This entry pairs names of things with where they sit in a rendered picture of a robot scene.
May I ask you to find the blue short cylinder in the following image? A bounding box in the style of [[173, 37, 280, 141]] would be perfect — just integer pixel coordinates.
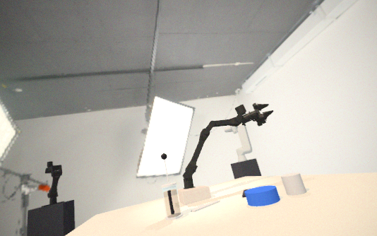
[[244, 186, 280, 207]]

